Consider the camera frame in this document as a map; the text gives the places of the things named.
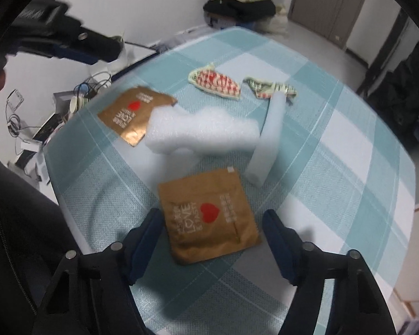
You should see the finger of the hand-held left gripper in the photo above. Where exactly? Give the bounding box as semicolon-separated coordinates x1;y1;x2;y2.
52;24;126;66

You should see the grey-brown door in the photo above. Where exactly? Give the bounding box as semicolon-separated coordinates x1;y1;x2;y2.
288;0;371;48

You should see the large white foam block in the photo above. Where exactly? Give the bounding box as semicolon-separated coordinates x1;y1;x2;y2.
145;106;261;163

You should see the clear plastic box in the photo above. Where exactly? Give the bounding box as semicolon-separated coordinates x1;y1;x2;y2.
52;91;78;109

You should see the beige tote bag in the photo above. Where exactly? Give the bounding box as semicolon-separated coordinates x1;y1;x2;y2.
258;3;290;35

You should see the white box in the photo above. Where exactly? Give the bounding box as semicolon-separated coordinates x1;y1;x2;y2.
17;140;50;182

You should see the black garment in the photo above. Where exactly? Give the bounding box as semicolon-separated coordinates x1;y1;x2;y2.
203;0;277;25

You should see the checked teal tablecloth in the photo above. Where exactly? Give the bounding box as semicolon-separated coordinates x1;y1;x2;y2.
44;26;418;335

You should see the long white foam strip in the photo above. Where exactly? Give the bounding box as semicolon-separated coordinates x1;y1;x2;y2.
244;94;289;186

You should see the black hanging jacket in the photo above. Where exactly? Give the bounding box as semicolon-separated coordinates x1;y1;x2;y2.
361;38;419;155

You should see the tangle of black cables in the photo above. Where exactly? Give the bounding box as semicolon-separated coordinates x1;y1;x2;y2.
5;71;112;137

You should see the blue cardboard box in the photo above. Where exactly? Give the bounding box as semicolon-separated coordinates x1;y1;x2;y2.
209;12;259;30

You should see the red patterned snack wrapper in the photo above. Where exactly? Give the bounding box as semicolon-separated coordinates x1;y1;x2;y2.
188;63;242;99

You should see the person's dark jacket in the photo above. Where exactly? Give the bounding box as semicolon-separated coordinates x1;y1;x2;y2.
0;147;91;335

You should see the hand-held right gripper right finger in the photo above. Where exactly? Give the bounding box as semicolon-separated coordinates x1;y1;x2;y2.
262;209;397;335

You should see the dark-print snack wrapper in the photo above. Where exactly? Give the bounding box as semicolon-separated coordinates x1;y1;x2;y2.
242;76;298;106

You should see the brown foil packet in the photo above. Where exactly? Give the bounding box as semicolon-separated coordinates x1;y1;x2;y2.
158;167;262;266
97;85;178;146

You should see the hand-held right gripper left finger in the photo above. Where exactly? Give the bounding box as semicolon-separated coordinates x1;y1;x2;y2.
37;207;165;335

